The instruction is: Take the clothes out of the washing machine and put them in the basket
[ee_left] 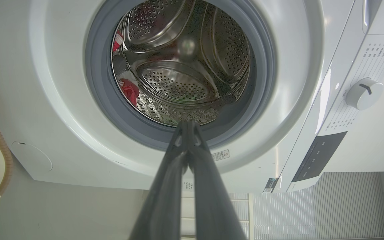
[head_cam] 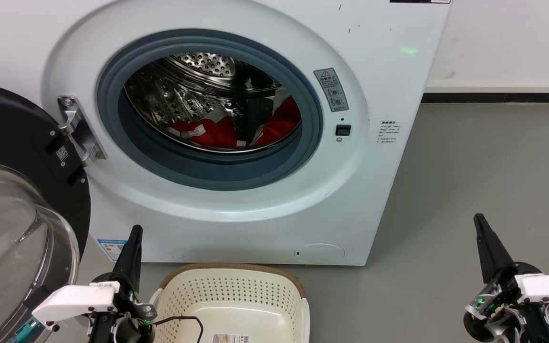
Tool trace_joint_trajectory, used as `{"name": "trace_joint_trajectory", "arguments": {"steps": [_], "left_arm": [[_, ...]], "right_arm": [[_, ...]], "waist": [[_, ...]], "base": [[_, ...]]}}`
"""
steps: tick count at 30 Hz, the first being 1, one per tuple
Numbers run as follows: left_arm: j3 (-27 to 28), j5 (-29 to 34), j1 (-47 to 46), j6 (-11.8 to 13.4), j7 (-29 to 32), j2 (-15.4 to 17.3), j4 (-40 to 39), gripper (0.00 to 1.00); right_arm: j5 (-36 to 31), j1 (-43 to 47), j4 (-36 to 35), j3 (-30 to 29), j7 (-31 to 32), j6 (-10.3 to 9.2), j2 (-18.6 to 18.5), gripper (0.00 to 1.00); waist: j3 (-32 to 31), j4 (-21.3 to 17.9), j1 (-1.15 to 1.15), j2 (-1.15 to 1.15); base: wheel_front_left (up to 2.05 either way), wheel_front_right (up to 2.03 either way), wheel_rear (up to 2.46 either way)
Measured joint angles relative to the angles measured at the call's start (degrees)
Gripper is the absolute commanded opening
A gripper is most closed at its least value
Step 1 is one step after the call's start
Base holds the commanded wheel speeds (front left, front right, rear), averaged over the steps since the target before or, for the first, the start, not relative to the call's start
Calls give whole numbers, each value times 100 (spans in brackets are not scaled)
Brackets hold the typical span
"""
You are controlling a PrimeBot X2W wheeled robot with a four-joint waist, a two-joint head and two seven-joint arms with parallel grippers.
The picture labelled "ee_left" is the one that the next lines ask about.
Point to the warning sticker with triangle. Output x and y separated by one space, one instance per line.
221 155

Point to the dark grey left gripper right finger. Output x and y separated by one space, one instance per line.
215 206

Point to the grey rubber door gasket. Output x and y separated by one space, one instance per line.
98 83

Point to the red cloth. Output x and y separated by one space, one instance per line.
130 91

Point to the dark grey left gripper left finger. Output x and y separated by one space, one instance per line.
165 200

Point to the white round selector dial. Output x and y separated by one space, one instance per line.
363 95

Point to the dark grey control panel display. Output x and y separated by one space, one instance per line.
318 156

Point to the round white filter cover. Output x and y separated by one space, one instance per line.
32 156

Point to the small dark product label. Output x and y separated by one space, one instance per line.
270 185

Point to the stainless steel washing machine drum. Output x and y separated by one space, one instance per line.
185 66

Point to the white text notice sticker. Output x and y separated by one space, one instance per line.
188 185

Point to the white front-load washing machine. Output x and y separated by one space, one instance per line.
62 100

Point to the white pleated window blind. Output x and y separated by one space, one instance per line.
312 210

